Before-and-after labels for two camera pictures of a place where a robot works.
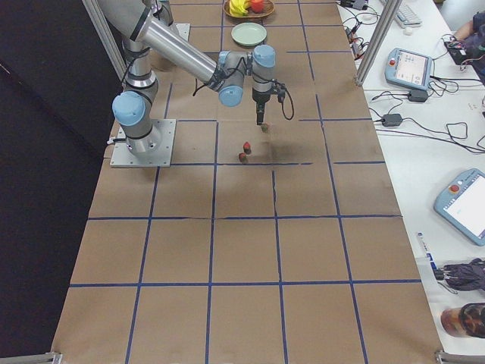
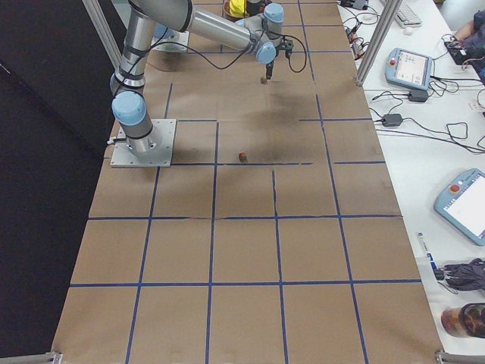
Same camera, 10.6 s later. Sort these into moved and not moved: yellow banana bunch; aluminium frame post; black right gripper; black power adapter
Moved: black right gripper
Not moved: yellow banana bunch; aluminium frame post; black power adapter
